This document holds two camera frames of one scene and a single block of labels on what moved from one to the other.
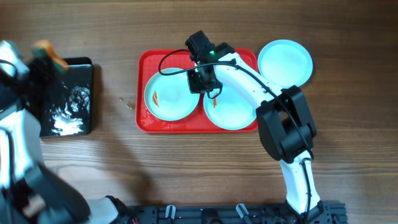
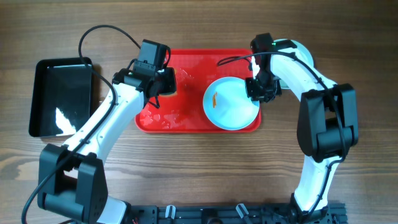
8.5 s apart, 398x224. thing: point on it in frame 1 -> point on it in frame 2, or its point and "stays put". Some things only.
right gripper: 195,88 -> 255,95
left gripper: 41,70 -> 170,86
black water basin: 67,107 stays put
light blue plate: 169,98 -> 301,52
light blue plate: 231,109 stays put
